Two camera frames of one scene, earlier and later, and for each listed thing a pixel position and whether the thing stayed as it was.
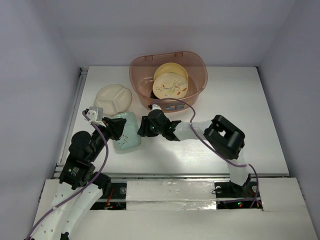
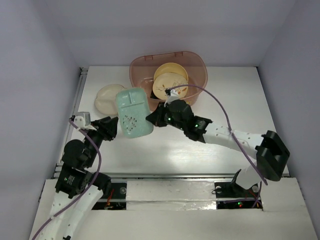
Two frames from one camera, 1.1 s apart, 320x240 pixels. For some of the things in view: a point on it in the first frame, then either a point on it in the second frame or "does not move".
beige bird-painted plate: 170,85 does not move
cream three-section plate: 114,99 does not move
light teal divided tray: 130,138 to 134,114
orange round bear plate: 172,67 does not move
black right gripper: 144,129 to 156,117
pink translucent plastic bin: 142,70 does not move
